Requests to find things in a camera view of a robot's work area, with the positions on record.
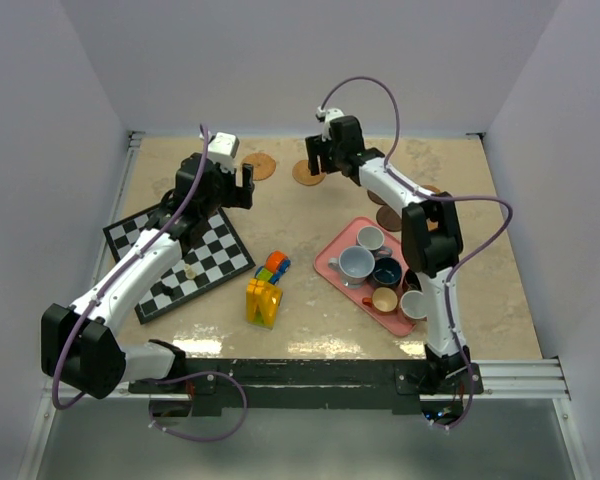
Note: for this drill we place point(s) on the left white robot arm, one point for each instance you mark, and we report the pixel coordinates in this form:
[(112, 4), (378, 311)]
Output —
[(78, 342)]

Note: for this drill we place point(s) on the white cup brown handle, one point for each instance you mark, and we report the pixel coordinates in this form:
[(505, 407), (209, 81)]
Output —
[(413, 305)]

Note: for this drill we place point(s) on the dark wooden coaster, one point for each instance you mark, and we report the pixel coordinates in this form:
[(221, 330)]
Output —
[(388, 219), (375, 198)]

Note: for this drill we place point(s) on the black cup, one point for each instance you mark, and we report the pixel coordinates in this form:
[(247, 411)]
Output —
[(410, 281)]

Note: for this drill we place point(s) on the orange cup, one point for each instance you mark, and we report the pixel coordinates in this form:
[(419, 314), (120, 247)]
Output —
[(383, 301)]

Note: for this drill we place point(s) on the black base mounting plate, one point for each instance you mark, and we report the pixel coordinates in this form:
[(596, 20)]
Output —
[(207, 387)]

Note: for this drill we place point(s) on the large light blue cup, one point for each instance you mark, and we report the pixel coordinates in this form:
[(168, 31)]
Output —
[(353, 266)]

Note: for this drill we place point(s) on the yellow toy block house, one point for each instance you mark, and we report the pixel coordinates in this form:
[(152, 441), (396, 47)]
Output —
[(263, 300)]

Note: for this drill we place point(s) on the black chess piece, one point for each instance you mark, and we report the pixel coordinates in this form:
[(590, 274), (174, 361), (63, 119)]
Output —
[(166, 290)]

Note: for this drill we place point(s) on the black white chessboard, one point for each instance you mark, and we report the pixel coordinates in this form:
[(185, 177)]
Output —
[(217, 257)]

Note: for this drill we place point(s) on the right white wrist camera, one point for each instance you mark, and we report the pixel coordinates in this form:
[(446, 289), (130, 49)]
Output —
[(325, 116)]

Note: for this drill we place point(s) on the pink tray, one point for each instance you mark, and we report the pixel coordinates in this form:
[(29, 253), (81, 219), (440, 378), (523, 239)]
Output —
[(396, 323)]

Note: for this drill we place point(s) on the dark blue cup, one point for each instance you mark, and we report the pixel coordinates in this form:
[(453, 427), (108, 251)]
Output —
[(387, 273)]

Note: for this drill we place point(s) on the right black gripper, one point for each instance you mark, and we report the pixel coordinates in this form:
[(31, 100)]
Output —
[(317, 147)]

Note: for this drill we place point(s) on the small white cup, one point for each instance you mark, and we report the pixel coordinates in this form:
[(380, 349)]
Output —
[(373, 239)]

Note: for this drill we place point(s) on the white chess piece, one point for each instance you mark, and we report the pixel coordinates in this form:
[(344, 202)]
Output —
[(189, 272)]

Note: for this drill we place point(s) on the colourful toy car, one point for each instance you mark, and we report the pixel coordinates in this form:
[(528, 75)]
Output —
[(276, 265)]

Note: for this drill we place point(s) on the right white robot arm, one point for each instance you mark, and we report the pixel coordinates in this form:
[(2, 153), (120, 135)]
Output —
[(431, 239)]

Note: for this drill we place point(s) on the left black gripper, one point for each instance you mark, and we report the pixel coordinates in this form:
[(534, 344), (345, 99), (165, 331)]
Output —
[(239, 196)]

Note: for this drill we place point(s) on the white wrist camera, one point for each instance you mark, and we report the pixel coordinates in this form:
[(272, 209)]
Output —
[(222, 150), (325, 116)]

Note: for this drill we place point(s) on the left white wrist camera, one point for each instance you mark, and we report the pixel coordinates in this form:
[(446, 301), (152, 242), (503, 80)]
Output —
[(222, 150)]

